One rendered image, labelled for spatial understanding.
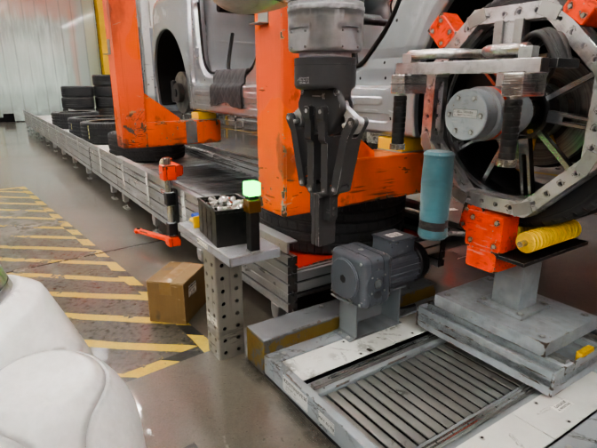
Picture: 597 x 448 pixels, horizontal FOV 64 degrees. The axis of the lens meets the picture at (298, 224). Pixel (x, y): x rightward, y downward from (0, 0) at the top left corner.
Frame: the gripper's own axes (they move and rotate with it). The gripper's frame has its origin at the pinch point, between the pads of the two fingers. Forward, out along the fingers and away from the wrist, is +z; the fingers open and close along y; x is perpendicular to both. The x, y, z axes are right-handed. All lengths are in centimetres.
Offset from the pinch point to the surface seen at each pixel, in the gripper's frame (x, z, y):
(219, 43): 140, -43, -260
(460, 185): 87, 13, -33
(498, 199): 84, 14, -19
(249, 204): 31, 16, -65
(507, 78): 61, -18, -9
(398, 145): 65, 0, -40
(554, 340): 92, 54, -2
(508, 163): 61, 0, -6
